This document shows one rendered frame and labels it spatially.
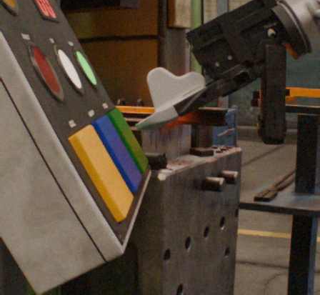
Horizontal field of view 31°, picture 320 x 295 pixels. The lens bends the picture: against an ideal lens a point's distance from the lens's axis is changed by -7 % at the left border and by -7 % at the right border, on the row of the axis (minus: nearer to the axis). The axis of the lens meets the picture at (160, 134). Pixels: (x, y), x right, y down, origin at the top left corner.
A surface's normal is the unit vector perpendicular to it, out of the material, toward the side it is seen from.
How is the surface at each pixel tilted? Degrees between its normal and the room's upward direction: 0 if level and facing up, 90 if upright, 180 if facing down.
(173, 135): 90
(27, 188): 90
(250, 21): 90
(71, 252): 90
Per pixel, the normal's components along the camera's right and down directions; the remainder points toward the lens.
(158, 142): 0.89, 0.06
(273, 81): -0.05, 0.11
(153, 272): -0.47, 0.10
